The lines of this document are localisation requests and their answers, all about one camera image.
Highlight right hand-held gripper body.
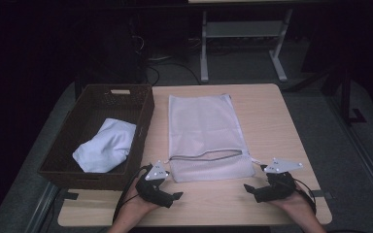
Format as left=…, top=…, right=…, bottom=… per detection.
left=253, top=157, right=304, bottom=204

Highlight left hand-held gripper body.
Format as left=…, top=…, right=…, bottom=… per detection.
left=135, top=160, right=176, bottom=209

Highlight white cloth garment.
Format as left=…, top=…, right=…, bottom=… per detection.
left=72, top=117, right=138, bottom=174

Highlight white mesh laundry bag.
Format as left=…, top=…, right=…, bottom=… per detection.
left=167, top=93, right=262, bottom=183

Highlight brown woven basket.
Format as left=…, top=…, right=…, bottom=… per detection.
left=38, top=83, right=155, bottom=192

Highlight person's right hand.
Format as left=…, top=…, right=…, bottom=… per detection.
left=267, top=189, right=317, bottom=222

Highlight person's left hand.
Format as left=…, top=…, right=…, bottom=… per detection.
left=119, top=183, right=163, bottom=224

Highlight black metal stand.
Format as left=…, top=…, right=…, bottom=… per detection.
left=332, top=64, right=368, bottom=126

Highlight left hand-held gripper cable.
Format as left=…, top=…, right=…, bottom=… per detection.
left=112, top=163, right=153, bottom=224

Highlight hand-held gripper cable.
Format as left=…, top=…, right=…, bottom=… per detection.
left=112, top=163, right=153, bottom=224
left=290, top=177, right=319, bottom=216

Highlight right hand-held gripper cable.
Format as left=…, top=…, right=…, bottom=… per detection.
left=290, top=177, right=319, bottom=216

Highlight aluminium floor rail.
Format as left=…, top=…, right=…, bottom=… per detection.
left=23, top=182, right=61, bottom=233
left=325, top=96, right=373, bottom=218

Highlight black floor cables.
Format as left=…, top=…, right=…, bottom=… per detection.
left=129, top=34, right=202, bottom=87

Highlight white metal table frame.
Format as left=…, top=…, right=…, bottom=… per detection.
left=199, top=8, right=294, bottom=83

